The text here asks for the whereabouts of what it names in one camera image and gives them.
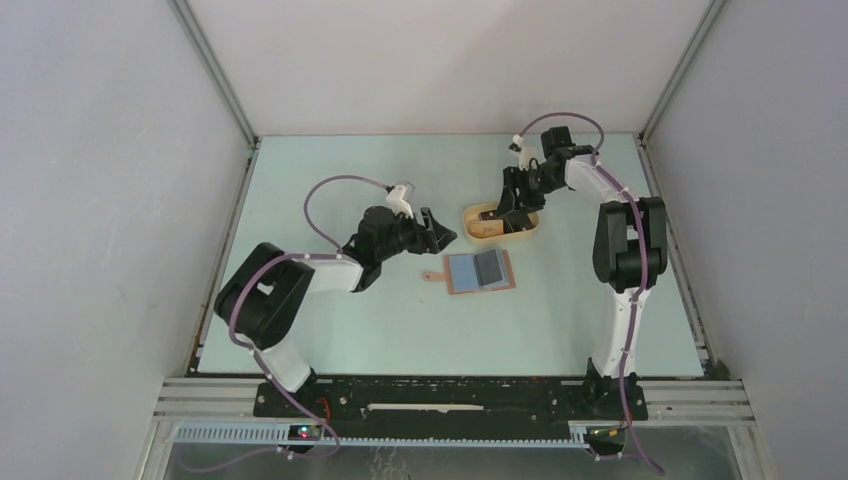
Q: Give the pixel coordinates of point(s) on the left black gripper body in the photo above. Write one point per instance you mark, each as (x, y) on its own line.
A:
(404, 236)

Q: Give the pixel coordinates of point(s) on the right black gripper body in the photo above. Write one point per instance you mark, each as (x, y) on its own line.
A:
(532, 185)

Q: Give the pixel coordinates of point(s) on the gold credit card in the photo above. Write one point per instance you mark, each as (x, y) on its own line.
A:
(482, 229)

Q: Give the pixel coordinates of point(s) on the beige oval tray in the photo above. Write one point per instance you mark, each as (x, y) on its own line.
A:
(473, 213)

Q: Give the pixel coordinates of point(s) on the orange leather card holder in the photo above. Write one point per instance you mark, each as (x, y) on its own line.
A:
(459, 275)

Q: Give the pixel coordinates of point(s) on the black credit card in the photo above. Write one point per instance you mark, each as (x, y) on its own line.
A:
(489, 268)

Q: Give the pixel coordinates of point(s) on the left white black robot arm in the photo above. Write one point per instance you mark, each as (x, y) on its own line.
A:
(261, 300)

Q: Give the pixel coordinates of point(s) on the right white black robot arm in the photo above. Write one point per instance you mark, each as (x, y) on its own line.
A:
(630, 247)

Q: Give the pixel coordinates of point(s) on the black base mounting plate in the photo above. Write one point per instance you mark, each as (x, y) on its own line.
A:
(516, 408)

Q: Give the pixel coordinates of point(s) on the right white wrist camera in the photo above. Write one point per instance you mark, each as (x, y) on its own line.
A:
(526, 154)

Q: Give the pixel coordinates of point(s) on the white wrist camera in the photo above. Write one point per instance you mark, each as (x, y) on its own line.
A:
(526, 154)
(398, 199)

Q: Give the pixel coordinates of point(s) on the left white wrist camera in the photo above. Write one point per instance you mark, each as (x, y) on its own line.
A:
(398, 199)

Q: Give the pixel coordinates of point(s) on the aluminium frame rail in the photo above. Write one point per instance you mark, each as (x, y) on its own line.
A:
(706, 403)

